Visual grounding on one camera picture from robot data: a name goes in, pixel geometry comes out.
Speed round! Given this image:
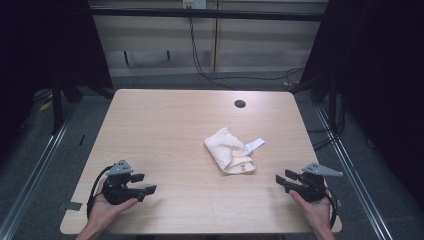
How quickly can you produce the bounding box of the black metal stand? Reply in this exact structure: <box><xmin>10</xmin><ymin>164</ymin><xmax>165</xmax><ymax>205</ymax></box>
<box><xmin>50</xmin><ymin>78</ymin><xmax>65</xmax><ymax>135</ymax></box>
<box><xmin>327</xmin><ymin>75</ymin><xmax>338</xmax><ymax>132</ymax></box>

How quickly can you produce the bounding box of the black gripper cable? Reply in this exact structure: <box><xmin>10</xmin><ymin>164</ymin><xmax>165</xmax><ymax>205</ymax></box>
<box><xmin>324</xmin><ymin>187</ymin><xmax>339</xmax><ymax>230</ymax></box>
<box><xmin>86</xmin><ymin>165</ymin><xmax>114</xmax><ymax>219</ymax></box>

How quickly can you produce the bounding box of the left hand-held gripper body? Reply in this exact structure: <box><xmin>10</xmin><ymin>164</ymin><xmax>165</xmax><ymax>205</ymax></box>
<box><xmin>100</xmin><ymin>158</ymin><xmax>147</xmax><ymax>206</ymax></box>

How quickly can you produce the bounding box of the black floor cable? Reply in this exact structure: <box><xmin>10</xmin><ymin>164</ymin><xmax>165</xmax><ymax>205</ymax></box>
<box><xmin>206</xmin><ymin>67</ymin><xmax>305</xmax><ymax>83</ymax></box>

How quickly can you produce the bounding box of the white wall socket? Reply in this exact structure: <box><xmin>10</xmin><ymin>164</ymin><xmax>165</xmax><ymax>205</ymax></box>
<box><xmin>182</xmin><ymin>0</ymin><xmax>208</xmax><ymax>10</ymax></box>

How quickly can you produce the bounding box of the yellow object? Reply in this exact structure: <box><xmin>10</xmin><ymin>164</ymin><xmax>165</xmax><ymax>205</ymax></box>
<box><xmin>38</xmin><ymin>99</ymin><xmax>54</xmax><ymax>113</ymax></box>

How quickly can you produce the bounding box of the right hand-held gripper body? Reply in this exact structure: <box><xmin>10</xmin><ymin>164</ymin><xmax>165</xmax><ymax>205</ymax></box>
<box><xmin>293</xmin><ymin>162</ymin><xmax>344</xmax><ymax>203</ymax></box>

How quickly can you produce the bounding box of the dark curtain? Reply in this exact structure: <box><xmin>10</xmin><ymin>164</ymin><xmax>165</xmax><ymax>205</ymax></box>
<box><xmin>0</xmin><ymin>0</ymin><xmax>113</xmax><ymax>161</ymax></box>
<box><xmin>299</xmin><ymin>0</ymin><xmax>424</xmax><ymax>204</ymax></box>

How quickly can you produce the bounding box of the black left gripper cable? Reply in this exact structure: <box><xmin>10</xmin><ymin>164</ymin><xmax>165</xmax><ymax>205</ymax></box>
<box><xmin>86</xmin><ymin>165</ymin><xmax>114</xmax><ymax>219</ymax></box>

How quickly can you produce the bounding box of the bundle of black cables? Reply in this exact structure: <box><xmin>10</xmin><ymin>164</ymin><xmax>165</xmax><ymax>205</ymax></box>
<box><xmin>307</xmin><ymin>96</ymin><xmax>348</xmax><ymax>152</ymax></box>

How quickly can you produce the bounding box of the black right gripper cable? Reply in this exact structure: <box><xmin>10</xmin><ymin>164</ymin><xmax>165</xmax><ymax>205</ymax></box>
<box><xmin>324</xmin><ymin>187</ymin><xmax>339</xmax><ymax>230</ymax></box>

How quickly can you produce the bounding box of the black hanging power cable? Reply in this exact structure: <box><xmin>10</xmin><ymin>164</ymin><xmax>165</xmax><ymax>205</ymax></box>
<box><xmin>187</xmin><ymin>16</ymin><xmax>238</xmax><ymax>91</ymax></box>

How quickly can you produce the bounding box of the person's right hand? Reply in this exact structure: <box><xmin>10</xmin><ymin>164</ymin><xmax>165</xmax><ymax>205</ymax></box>
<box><xmin>288</xmin><ymin>189</ymin><xmax>335</xmax><ymax>231</ymax></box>

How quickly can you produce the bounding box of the black horizontal frame bar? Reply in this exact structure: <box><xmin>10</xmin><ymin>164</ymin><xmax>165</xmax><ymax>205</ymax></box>
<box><xmin>88</xmin><ymin>7</ymin><xmax>326</xmax><ymax>23</ymax></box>

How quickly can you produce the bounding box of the white towel with tag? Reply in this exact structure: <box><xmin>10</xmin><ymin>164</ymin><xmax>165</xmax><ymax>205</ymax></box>
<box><xmin>203</xmin><ymin>127</ymin><xmax>267</xmax><ymax>175</ymax></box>

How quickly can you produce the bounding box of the grey floor rail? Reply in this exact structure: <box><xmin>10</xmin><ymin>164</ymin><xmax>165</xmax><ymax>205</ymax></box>
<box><xmin>314</xmin><ymin>104</ymin><xmax>395</xmax><ymax>240</ymax></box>
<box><xmin>0</xmin><ymin>99</ymin><xmax>78</xmax><ymax>240</ymax></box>

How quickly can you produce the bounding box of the grey tape piece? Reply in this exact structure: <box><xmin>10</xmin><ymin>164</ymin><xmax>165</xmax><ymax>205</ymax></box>
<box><xmin>64</xmin><ymin>201</ymin><xmax>83</xmax><ymax>212</ymax></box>

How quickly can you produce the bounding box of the person's left hand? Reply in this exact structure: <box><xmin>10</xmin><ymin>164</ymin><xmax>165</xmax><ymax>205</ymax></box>
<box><xmin>87</xmin><ymin>177</ymin><xmax>139</xmax><ymax>231</ymax></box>

